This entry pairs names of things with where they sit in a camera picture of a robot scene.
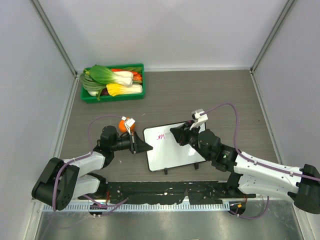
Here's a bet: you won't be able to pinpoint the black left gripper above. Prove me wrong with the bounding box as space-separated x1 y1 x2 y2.
110 129 152 154

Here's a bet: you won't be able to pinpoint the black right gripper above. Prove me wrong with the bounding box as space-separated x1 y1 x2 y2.
170 120 211 160

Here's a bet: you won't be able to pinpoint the small white whiteboard black frame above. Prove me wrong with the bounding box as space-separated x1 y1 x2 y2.
143 122 206 172

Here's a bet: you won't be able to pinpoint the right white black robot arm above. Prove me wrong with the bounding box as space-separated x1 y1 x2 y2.
170 121 320 215

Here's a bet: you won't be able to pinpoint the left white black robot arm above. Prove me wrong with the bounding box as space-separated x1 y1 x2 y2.
31 125 153 211

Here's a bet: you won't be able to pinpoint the orange mandarin fruit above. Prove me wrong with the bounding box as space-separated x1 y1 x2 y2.
118 116 136 133

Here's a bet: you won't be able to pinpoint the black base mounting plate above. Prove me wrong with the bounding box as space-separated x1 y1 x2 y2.
88 181 256 205

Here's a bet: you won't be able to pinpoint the yellow white napa cabbage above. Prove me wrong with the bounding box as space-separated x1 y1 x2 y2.
106 83 143 97

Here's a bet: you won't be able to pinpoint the green plastic vegetable tray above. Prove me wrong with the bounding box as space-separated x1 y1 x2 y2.
79 63 146 104

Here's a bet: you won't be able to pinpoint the green long vegetable stalks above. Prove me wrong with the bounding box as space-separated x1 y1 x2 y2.
79 69 106 101

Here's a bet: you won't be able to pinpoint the green white bok choy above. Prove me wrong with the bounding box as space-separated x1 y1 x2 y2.
85 65 133 87

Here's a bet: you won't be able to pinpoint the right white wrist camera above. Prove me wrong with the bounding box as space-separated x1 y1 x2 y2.
189 108 208 131

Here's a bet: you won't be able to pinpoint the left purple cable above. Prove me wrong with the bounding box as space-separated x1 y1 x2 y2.
53 114 130 217

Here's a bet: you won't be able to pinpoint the purple cable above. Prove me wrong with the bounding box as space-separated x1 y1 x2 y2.
53 114 130 217
201 102 320 220

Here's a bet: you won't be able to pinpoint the white slotted cable duct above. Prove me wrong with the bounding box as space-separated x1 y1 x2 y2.
42 201 230 212

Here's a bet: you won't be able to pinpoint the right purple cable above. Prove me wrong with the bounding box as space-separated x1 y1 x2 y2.
201 102 320 220

